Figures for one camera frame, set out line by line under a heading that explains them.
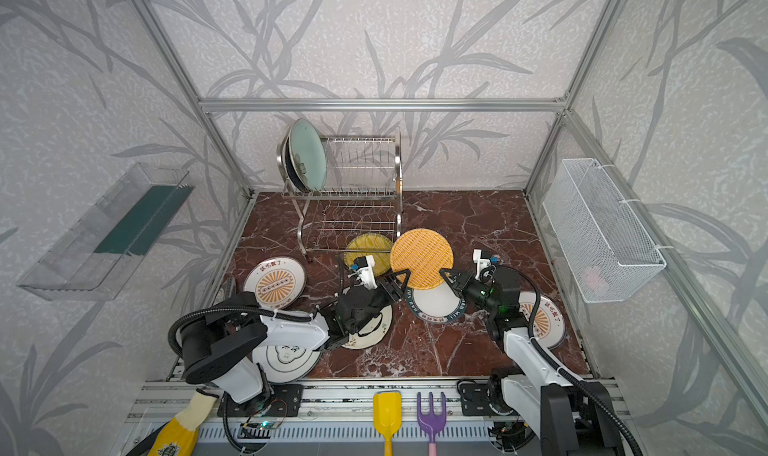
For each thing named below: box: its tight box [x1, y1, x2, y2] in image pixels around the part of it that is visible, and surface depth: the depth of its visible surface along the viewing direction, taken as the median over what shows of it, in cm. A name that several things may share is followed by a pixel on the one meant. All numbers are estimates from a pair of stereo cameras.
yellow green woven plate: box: [344, 232, 393, 277], surface depth 104 cm
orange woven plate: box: [390, 228, 454, 290], surface depth 85 cm
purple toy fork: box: [416, 392, 447, 456], surface depth 71 cm
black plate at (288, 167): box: [282, 136, 310, 193], surface depth 76 cm
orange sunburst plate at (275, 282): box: [243, 256, 307, 311], surface depth 98 cm
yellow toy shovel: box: [373, 391, 403, 456], surface depth 73 cm
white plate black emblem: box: [252, 345, 322, 384], surface depth 81 cm
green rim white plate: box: [406, 280, 468, 323], surface depth 90 cm
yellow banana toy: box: [148, 389, 218, 456], surface depth 70 cm
